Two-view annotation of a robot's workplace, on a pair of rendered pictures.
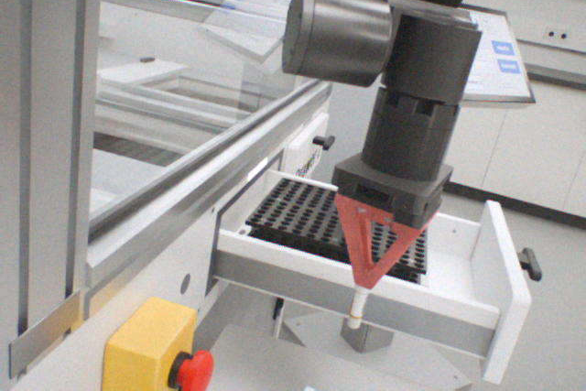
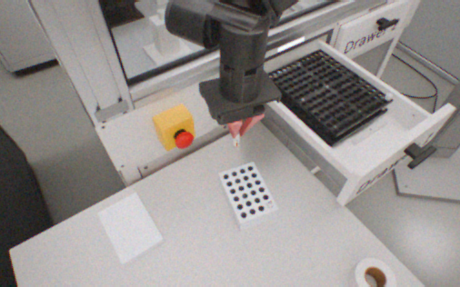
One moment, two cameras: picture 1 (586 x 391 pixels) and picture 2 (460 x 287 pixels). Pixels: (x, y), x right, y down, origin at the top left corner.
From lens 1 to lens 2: 0.37 m
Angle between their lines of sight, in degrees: 47
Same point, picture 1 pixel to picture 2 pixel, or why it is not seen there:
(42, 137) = (83, 54)
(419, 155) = (228, 90)
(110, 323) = (154, 111)
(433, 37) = (223, 34)
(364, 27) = (190, 24)
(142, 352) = (159, 125)
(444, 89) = (233, 62)
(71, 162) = (106, 59)
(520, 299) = (355, 173)
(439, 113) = (233, 73)
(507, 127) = not seen: outside the picture
